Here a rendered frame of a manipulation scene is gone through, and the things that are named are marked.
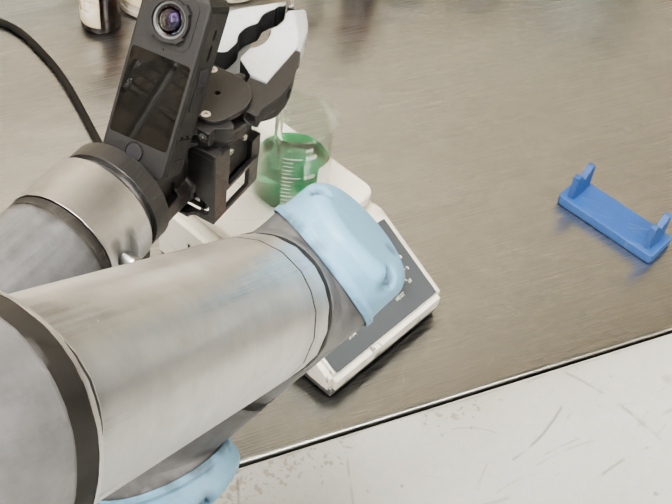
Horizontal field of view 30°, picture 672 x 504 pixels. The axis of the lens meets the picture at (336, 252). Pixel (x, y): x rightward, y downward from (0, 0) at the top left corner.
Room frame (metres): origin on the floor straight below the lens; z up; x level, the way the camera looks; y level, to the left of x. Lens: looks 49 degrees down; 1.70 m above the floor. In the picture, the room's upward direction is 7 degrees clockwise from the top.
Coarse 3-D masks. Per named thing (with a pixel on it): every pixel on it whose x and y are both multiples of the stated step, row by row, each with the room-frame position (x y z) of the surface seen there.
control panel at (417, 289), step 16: (384, 224) 0.67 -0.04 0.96; (400, 256) 0.66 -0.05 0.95; (416, 272) 0.65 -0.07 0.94; (416, 288) 0.64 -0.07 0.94; (432, 288) 0.64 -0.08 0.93; (400, 304) 0.62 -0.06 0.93; (416, 304) 0.62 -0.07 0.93; (384, 320) 0.60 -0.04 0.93; (400, 320) 0.61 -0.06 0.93; (352, 336) 0.58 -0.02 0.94; (368, 336) 0.59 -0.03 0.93; (336, 352) 0.56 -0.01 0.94; (352, 352) 0.57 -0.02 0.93; (336, 368) 0.55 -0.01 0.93
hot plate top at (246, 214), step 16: (336, 176) 0.70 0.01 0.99; (352, 176) 0.70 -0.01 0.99; (352, 192) 0.68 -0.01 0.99; (368, 192) 0.68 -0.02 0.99; (208, 208) 0.65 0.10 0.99; (240, 208) 0.65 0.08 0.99; (256, 208) 0.65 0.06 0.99; (208, 224) 0.63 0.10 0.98; (224, 224) 0.63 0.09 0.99; (240, 224) 0.63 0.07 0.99; (256, 224) 0.64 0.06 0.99
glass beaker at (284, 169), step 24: (312, 96) 0.70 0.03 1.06; (288, 120) 0.71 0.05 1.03; (312, 120) 0.70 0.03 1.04; (336, 120) 0.68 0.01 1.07; (264, 144) 0.65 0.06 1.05; (288, 144) 0.65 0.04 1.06; (312, 144) 0.65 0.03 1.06; (264, 168) 0.65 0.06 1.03; (288, 168) 0.65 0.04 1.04; (312, 168) 0.65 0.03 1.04; (264, 192) 0.65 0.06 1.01; (288, 192) 0.65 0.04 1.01
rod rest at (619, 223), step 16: (576, 176) 0.79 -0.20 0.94; (576, 192) 0.78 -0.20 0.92; (592, 192) 0.80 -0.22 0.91; (576, 208) 0.77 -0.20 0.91; (592, 208) 0.78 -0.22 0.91; (608, 208) 0.78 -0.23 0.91; (624, 208) 0.78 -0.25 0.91; (592, 224) 0.76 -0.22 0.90; (608, 224) 0.76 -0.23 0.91; (624, 224) 0.76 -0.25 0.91; (640, 224) 0.76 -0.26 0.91; (624, 240) 0.74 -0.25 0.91; (640, 240) 0.74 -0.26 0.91; (656, 240) 0.74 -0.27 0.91; (640, 256) 0.73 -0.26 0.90; (656, 256) 0.74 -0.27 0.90
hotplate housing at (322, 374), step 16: (368, 208) 0.68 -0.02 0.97; (176, 224) 0.65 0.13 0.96; (192, 224) 0.64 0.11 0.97; (160, 240) 0.66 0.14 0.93; (176, 240) 0.65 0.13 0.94; (192, 240) 0.64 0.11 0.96; (208, 240) 0.63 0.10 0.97; (400, 240) 0.67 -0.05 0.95; (432, 304) 0.63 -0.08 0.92; (416, 320) 0.62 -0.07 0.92; (384, 336) 0.59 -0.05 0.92; (400, 336) 0.60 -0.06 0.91; (368, 352) 0.58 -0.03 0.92; (320, 368) 0.55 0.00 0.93; (352, 368) 0.56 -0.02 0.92; (320, 384) 0.55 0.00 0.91; (336, 384) 0.55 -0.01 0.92
